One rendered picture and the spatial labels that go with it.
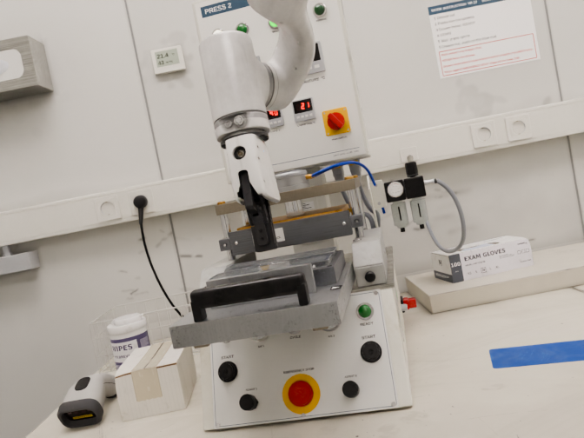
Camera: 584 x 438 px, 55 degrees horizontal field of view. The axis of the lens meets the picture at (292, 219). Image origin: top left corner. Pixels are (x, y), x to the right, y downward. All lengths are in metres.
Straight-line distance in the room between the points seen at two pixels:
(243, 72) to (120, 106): 0.94
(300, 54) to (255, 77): 0.08
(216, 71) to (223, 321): 0.37
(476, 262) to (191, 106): 0.91
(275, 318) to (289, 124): 0.65
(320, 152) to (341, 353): 0.50
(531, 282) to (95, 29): 1.38
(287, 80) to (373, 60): 0.83
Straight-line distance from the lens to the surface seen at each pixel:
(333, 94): 1.26
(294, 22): 0.83
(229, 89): 0.86
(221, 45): 0.88
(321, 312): 0.69
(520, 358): 1.07
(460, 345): 1.17
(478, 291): 1.44
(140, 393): 1.12
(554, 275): 1.51
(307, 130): 1.26
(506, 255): 1.57
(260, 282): 0.70
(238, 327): 0.72
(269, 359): 0.96
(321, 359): 0.94
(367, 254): 0.96
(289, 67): 0.91
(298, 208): 1.12
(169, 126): 1.72
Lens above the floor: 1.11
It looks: 3 degrees down
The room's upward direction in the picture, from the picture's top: 11 degrees counter-clockwise
